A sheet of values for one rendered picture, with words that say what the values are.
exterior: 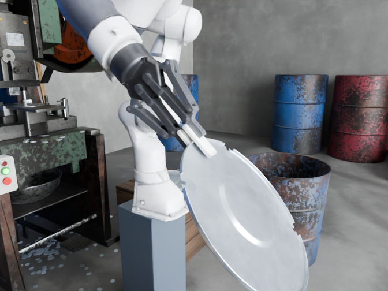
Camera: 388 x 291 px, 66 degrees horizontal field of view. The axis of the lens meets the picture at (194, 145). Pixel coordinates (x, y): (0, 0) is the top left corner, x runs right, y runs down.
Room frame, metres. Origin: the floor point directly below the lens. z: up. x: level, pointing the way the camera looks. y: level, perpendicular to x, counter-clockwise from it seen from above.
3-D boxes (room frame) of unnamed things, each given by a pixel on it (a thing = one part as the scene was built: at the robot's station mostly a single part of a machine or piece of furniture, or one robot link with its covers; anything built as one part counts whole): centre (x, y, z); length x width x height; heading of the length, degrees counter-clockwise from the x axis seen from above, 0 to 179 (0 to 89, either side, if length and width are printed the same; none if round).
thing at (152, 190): (1.01, 0.13, 0.52); 0.22 x 0.19 x 0.14; 52
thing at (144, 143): (1.05, 0.19, 0.71); 0.18 x 0.11 x 0.25; 51
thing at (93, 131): (1.73, 0.83, 0.45); 0.92 x 0.12 x 0.90; 57
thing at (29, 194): (1.43, 0.85, 0.36); 0.34 x 0.34 x 0.10
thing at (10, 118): (1.43, 0.86, 0.72); 0.20 x 0.16 x 0.03; 147
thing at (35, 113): (1.33, 0.71, 0.72); 0.25 x 0.14 x 0.14; 57
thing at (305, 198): (1.43, -0.46, 0.24); 0.42 x 0.42 x 0.48
